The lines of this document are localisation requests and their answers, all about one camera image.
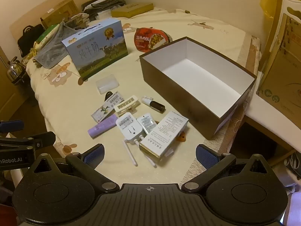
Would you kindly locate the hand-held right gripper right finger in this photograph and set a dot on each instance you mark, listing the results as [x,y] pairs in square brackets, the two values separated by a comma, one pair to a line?
[207,156]

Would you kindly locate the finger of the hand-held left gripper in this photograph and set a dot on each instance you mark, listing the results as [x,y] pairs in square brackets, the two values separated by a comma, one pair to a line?
[11,125]
[40,140]

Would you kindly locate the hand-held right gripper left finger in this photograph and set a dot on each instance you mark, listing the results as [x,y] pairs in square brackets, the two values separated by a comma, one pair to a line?
[94,155]

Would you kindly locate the orange utility knife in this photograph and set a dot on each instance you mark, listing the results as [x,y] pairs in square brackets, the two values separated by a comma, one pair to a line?
[181,138]

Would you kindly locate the brown storage box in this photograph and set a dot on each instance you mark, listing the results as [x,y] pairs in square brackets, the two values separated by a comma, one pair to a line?
[195,75]

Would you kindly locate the purple tube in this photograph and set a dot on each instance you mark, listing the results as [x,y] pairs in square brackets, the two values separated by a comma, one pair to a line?
[102,127]

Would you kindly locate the long white printed box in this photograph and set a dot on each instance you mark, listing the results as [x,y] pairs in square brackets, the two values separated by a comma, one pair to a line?
[162,136]

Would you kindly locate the metal kettle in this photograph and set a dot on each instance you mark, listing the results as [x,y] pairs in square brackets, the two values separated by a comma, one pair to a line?
[15,69]

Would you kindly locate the white plastic clip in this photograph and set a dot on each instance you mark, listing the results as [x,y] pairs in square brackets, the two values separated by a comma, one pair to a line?
[127,104]

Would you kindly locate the silver sachet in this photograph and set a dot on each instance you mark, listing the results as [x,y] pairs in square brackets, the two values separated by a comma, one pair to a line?
[147,123]

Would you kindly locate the brown spray bottle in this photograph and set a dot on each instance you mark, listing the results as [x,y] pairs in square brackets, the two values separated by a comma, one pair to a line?
[155,105]

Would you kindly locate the clear plastic case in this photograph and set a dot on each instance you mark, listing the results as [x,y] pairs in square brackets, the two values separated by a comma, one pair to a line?
[107,83]

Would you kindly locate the dark sneaker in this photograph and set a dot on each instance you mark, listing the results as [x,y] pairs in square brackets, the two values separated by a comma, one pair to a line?
[292,163]

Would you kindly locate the black bag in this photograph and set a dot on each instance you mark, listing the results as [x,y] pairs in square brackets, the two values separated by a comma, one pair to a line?
[29,40]

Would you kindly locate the grey cloth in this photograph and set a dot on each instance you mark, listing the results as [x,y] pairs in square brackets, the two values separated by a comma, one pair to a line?
[54,47]

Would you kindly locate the green-white plastic bag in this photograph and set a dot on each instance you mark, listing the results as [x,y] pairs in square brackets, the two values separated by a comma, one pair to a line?
[45,36]

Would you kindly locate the large cardboard box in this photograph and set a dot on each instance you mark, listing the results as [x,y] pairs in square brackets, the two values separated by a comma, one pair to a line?
[282,87]

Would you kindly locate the blue milk gift carton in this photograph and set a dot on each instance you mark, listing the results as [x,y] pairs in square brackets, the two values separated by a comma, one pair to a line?
[94,49]

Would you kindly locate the brown cardboard box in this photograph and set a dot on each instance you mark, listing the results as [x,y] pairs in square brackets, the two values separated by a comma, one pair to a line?
[58,11]

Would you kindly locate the red instant rice bowl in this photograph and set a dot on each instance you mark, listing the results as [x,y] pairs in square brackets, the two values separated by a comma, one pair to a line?
[150,40]

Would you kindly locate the printed cream bedsheet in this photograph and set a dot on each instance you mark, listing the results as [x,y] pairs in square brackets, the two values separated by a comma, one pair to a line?
[169,26]

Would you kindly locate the flat gold box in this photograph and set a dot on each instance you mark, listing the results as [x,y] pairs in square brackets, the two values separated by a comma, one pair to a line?
[131,9]

